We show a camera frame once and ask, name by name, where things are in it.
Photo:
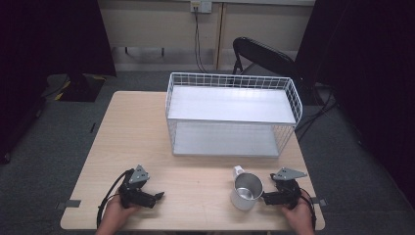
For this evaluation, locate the black floor tape strip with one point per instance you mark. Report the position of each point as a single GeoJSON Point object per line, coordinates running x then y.
{"type": "Point", "coordinates": [93, 127]}

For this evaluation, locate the grey tape piece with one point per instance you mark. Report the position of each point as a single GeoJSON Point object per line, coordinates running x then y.
{"type": "Point", "coordinates": [69, 204]}
{"type": "Point", "coordinates": [319, 201]}

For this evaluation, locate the person's right hand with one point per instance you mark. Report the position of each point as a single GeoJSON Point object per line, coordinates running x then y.
{"type": "Point", "coordinates": [299, 218]}

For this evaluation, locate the black stand base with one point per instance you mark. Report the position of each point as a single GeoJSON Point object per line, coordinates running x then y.
{"type": "Point", "coordinates": [76, 86]}

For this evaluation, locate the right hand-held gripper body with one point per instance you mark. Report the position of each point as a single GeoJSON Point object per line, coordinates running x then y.
{"type": "Point", "coordinates": [287, 191]}

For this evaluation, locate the black folding chair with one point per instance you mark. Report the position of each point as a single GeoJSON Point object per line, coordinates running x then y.
{"type": "Point", "coordinates": [264, 57]}

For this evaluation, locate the person's left hand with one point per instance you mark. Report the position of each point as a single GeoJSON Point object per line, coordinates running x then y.
{"type": "Point", "coordinates": [115, 215]}

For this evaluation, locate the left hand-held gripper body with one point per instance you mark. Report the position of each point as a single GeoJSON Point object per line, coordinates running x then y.
{"type": "Point", "coordinates": [133, 193]}

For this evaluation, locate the black curtain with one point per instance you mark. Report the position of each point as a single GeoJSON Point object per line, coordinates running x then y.
{"type": "Point", "coordinates": [49, 49]}
{"type": "Point", "coordinates": [365, 81]}

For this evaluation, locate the white wall outlet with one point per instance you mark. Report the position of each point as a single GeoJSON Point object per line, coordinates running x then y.
{"type": "Point", "coordinates": [201, 5]}

